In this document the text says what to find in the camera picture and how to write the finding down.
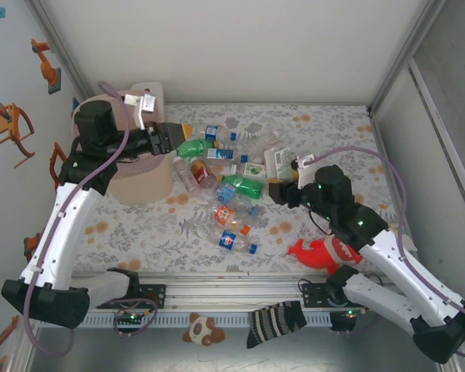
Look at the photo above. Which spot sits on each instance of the crushed green plastic bottle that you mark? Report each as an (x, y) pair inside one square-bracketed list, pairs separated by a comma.
[(191, 148)]

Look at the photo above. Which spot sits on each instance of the clear bottle green white label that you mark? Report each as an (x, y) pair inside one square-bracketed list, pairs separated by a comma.
[(281, 160)]

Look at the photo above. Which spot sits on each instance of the clear bottle dark blue label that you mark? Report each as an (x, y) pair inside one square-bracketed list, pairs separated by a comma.
[(211, 132)]

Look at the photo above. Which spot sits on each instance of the clear bottle lime label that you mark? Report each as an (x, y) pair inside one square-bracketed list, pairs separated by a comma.
[(253, 170)]

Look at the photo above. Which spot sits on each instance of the green Sprite bottle yellow cap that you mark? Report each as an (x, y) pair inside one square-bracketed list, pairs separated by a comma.
[(244, 186)]

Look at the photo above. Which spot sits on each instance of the clear bottle blue mountain label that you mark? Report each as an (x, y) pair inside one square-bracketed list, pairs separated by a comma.
[(221, 154)]

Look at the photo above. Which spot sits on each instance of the clear unlabelled plastic bottle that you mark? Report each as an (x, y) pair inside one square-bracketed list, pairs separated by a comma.
[(265, 140)]

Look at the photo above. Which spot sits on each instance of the red orange label tea bottle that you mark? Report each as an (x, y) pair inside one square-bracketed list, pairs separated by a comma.
[(200, 172)]

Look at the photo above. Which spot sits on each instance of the pinkish square clear bottle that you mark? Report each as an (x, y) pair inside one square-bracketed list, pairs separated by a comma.
[(186, 176)]

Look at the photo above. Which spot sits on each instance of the clear bottle light blue label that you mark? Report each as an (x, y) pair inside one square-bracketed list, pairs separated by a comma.
[(228, 193)]

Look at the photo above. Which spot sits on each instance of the clear bottle orange label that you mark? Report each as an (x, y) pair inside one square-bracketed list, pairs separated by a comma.
[(224, 215)]

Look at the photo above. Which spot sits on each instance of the clear Pepsi bottle blue cap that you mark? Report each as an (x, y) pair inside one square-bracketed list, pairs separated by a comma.
[(228, 240)]

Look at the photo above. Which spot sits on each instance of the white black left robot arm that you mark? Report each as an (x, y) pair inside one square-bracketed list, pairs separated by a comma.
[(73, 232)]

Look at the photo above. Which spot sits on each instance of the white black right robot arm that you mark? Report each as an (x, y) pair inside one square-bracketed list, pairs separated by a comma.
[(391, 255)]

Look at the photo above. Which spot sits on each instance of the beige ribbed waste bin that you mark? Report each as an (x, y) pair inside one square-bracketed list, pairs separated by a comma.
[(147, 190)]

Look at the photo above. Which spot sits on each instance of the red shark plush toy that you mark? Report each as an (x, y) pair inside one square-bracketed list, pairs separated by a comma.
[(314, 252)]

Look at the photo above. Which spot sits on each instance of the small circuit board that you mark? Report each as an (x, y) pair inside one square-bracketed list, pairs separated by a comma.
[(350, 312), (131, 317)]

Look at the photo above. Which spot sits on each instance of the black striped sock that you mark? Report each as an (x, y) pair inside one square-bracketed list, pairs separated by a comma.
[(275, 323)]

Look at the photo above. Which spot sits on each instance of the brown white panda plush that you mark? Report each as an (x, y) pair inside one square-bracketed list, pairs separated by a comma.
[(201, 329)]

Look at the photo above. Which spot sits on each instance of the blue orange wall sticker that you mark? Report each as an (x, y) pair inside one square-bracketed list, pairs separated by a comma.
[(75, 104)]

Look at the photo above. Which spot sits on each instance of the aluminium frame post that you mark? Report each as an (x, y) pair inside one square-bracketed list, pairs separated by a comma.
[(62, 50), (407, 50)]

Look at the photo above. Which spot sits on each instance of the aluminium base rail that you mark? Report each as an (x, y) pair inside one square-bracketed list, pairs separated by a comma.
[(232, 290)]

